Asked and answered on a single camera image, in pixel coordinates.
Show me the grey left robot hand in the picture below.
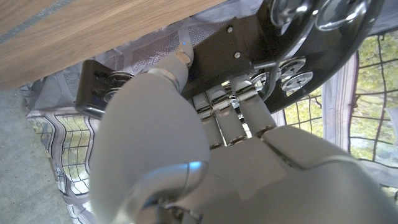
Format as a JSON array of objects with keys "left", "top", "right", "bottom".
[{"left": 88, "top": 42, "right": 398, "bottom": 224}]

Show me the black tambourine with metal jingles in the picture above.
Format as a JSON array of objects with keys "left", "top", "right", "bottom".
[{"left": 74, "top": 0, "right": 386, "bottom": 121}]

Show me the printed window backdrop cloth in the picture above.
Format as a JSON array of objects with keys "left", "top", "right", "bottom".
[{"left": 20, "top": 0, "right": 398, "bottom": 224}]

